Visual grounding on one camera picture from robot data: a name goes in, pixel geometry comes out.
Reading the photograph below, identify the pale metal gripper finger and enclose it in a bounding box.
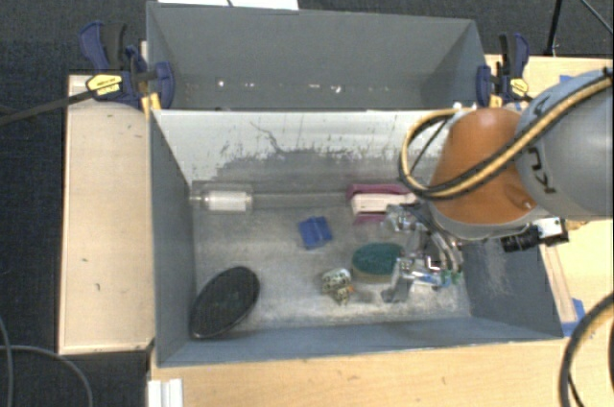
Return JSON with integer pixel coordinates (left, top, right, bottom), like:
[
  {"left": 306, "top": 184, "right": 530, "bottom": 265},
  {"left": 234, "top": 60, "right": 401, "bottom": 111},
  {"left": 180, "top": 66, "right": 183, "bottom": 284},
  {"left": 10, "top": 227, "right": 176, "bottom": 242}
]
[
  {"left": 383, "top": 204, "right": 426, "bottom": 236},
  {"left": 381, "top": 268, "right": 416, "bottom": 304}
]

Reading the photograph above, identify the purple and white stapler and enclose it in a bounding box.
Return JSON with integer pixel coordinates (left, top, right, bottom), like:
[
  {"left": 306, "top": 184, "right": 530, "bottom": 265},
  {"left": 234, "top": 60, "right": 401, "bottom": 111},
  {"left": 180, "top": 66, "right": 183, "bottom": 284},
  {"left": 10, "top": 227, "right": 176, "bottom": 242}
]
[{"left": 345, "top": 182, "right": 419, "bottom": 227}]

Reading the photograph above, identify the green and yellow sponge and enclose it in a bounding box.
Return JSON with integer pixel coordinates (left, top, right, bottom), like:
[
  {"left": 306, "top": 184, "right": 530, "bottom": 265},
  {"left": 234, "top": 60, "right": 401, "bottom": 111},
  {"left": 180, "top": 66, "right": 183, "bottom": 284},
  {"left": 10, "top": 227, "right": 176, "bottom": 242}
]
[{"left": 350, "top": 242, "right": 406, "bottom": 284}]

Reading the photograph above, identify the small beige and green toy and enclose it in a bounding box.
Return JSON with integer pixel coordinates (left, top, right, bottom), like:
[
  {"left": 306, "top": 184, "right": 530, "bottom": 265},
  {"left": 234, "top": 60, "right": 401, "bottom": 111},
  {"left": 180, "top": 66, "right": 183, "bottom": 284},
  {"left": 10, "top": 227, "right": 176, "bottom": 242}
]
[{"left": 319, "top": 267, "right": 357, "bottom": 307}]

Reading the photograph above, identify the blue folded plastic piece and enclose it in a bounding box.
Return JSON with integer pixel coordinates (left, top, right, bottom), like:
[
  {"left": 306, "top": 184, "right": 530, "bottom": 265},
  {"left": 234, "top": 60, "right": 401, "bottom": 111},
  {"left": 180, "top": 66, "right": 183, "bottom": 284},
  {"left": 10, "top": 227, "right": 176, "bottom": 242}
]
[{"left": 296, "top": 215, "right": 335, "bottom": 251}]

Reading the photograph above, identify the black oval disc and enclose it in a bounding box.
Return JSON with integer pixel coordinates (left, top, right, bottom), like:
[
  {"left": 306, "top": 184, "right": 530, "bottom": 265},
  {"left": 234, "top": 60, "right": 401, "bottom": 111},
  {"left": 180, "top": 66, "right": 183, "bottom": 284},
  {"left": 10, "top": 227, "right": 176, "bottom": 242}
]
[{"left": 187, "top": 265, "right": 262, "bottom": 341}]

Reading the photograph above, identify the clear plastic bottle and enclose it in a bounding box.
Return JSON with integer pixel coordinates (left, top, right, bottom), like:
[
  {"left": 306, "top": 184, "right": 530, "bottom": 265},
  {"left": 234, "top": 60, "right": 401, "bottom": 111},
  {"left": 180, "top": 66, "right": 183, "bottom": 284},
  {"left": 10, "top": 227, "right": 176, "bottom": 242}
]
[{"left": 188, "top": 184, "right": 254, "bottom": 215}]

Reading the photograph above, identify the grey metal bin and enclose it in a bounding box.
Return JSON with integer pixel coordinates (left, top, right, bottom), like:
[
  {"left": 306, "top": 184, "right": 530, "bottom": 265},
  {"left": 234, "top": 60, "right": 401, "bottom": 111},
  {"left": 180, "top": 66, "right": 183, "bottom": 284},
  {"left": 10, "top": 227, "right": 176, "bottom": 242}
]
[{"left": 145, "top": 0, "right": 565, "bottom": 369}]

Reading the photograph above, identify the pale wood board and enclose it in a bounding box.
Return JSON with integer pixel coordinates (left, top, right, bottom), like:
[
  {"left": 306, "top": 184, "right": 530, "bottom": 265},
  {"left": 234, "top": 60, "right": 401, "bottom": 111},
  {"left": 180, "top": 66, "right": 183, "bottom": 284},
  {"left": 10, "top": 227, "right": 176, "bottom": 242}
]
[{"left": 57, "top": 73, "right": 157, "bottom": 356}]

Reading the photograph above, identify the black cylinder on white bracket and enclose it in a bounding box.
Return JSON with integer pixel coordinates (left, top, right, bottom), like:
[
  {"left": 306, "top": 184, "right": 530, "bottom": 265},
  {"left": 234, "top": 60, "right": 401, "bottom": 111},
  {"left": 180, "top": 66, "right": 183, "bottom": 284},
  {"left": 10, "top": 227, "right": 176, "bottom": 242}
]
[{"left": 500, "top": 216, "right": 570, "bottom": 253}]

